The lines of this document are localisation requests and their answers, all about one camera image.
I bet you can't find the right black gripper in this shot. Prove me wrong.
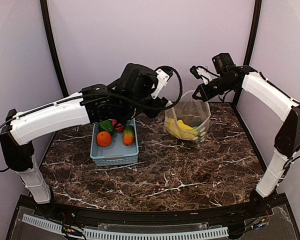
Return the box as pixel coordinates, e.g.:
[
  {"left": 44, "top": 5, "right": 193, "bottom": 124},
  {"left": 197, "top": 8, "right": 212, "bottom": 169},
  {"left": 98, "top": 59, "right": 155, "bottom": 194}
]
[{"left": 192, "top": 74, "right": 237, "bottom": 102}]

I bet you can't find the clear dotted zip bag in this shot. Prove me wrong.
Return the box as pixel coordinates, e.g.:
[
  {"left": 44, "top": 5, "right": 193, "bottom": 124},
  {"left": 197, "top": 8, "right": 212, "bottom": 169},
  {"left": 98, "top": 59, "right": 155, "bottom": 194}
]
[{"left": 164, "top": 90, "right": 211, "bottom": 143}]

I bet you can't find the yellow toy banana bunch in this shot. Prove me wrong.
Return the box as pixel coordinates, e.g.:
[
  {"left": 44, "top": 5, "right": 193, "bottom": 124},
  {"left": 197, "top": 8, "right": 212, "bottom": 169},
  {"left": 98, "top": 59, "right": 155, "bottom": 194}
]
[{"left": 164, "top": 118, "right": 197, "bottom": 140}]

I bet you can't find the orange toy orange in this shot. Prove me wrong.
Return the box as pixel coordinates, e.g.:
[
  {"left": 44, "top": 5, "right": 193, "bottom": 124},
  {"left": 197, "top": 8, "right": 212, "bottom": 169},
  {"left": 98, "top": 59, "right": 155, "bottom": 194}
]
[{"left": 96, "top": 131, "right": 112, "bottom": 147}]

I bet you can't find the blue perforated plastic basket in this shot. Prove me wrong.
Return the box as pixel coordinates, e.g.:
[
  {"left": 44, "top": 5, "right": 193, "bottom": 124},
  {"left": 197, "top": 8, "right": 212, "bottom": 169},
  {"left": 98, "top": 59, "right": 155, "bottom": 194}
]
[{"left": 90, "top": 119, "right": 139, "bottom": 167}]

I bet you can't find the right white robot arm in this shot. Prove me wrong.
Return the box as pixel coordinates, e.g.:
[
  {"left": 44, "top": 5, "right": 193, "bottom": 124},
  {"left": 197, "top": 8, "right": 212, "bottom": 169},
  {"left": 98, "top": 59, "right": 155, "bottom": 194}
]
[{"left": 189, "top": 52, "right": 300, "bottom": 198}]

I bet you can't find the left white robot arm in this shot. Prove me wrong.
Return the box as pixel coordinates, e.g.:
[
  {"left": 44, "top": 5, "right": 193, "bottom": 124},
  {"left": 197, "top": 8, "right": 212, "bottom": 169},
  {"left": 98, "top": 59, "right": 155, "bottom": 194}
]
[{"left": 0, "top": 63, "right": 174, "bottom": 218}]

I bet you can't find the green toy mango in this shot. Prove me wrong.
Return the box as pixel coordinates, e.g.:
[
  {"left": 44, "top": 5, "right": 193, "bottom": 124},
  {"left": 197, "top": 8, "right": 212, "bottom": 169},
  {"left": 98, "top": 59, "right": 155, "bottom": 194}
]
[{"left": 123, "top": 125, "right": 135, "bottom": 146}]

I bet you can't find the red toy apple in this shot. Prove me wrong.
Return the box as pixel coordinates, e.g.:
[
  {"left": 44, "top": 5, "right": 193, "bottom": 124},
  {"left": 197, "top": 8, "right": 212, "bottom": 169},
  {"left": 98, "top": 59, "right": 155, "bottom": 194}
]
[{"left": 112, "top": 120, "right": 125, "bottom": 133}]

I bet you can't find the green toy bell pepper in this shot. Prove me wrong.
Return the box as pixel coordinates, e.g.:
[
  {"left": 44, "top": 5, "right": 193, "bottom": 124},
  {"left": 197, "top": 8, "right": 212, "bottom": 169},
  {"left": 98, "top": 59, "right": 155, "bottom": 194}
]
[{"left": 98, "top": 119, "right": 115, "bottom": 136}]

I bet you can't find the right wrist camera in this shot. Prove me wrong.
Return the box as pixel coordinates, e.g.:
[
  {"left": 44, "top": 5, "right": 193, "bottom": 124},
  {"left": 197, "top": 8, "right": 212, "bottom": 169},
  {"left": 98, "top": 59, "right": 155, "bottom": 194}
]
[{"left": 189, "top": 65, "right": 213, "bottom": 85}]

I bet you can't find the right black frame post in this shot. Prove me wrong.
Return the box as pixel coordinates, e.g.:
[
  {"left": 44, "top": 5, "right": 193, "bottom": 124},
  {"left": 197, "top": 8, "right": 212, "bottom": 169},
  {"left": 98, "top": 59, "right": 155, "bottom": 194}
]
[{"left": 242, "top": 0, "right": 263, "bottom": 67}]

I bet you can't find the black frame post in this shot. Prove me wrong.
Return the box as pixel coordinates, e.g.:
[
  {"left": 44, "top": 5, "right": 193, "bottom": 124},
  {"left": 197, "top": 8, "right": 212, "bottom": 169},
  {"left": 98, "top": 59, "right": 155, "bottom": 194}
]
[
  {"left": 242, "top": 0, "right": 263, "bottom": 67},
  {"left": 39, "top": 0, "right": 69, "bottom": 98}
]

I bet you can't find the black front rail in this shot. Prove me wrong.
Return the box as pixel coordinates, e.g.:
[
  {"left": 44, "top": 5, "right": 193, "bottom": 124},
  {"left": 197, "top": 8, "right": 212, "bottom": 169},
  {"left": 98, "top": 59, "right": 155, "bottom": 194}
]
[{"left": 9, "top": 193, "right": 290, "bottom": 233}]

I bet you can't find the grey slotted cable duct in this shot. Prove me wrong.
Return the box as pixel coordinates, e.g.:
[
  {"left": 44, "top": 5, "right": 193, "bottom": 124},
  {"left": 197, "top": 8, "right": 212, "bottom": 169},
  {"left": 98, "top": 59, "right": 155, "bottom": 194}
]
[{"left": 21, "top": 214, "right": 229, "bottom": 240}]

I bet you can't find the left black frame post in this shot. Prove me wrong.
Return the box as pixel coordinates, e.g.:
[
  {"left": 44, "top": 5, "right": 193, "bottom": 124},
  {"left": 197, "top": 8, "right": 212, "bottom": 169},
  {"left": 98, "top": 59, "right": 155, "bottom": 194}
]
[{"left": 39, "top": 0, "right": 69, "bottom": 98}]

